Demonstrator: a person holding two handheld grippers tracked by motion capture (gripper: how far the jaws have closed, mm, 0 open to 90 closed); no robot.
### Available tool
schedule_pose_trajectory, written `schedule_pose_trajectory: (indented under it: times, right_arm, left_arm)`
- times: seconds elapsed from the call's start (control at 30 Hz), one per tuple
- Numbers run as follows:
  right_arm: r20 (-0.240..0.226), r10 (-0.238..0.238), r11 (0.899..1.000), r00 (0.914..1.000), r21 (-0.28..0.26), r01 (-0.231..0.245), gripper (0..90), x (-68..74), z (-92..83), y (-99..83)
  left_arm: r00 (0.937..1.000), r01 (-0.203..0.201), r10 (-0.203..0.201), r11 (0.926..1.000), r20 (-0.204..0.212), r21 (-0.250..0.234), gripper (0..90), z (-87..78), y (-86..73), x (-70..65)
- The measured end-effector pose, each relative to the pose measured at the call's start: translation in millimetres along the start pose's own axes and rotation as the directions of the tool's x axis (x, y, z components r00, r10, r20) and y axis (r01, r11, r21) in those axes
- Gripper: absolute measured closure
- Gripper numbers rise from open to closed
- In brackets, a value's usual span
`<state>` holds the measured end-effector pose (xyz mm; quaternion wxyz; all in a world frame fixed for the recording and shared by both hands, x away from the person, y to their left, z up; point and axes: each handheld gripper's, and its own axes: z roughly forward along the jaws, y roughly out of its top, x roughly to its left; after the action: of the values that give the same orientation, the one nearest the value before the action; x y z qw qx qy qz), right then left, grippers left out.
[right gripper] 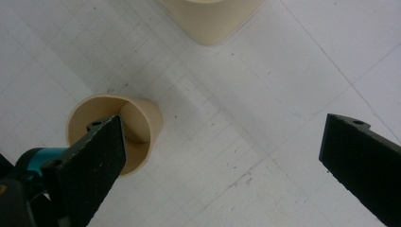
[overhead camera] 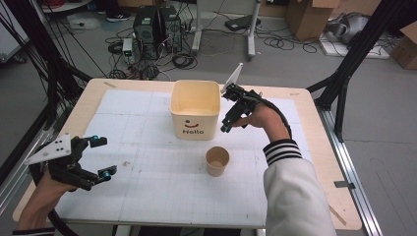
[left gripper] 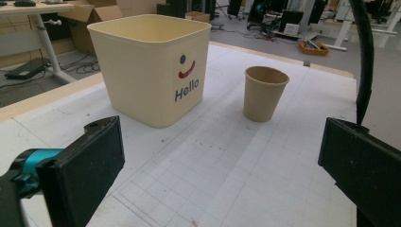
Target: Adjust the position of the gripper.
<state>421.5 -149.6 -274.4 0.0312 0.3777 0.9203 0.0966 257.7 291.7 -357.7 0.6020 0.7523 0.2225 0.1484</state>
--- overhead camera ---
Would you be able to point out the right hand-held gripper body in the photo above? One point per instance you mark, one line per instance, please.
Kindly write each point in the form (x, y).
(241, 96)

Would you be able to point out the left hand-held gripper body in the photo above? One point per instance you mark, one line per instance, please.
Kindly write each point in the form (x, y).
(62, 160)

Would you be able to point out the cream plastic bin smiley print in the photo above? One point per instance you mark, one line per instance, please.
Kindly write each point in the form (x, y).
(195, 114)

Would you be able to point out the brown paper cup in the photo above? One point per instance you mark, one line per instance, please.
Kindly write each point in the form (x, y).
(217, 161)

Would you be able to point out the person's right hand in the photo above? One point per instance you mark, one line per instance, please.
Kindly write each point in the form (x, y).
(264, 118)

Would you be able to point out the person's left hand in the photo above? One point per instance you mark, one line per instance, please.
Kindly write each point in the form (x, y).
(54, 190)

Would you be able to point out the white gridded mat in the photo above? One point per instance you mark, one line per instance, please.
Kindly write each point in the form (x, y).
(147, 187)

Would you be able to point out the white metal stand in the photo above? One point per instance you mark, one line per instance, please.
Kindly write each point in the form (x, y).
(251, 36)

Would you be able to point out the flat black device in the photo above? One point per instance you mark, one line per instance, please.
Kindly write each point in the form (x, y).
(241, 23)

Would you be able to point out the black computer tower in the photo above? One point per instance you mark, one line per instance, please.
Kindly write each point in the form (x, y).
(146, 26)
(172, 29)

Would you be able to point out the grey power supply box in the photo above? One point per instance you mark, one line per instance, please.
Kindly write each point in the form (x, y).
(128, 49)

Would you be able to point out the wooden table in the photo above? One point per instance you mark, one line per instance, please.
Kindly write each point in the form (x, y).
(327, 157)

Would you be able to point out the large cardboard box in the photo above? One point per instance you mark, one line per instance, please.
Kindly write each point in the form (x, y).
(308, 19)

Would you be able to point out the white flat board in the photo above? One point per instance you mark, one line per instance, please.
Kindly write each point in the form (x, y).
(341, 50)

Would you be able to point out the black and white shoe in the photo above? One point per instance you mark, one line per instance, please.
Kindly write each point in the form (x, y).
(118, 17)

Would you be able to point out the grey tape strip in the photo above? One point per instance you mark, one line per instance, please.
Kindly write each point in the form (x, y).
(344, 184)

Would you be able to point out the grey rounded machine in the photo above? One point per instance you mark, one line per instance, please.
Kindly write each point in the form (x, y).
(352, 26)

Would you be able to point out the thin wooden strip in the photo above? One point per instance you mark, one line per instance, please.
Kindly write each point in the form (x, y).
(337, 215)

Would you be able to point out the white round table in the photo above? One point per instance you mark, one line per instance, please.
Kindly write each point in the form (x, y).
(64, 5)

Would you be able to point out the small cardboard box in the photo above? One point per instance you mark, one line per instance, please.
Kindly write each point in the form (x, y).
(406, 49)

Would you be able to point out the aluminium rail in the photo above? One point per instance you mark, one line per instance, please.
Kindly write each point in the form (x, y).
(19, 170)
(354, 183)

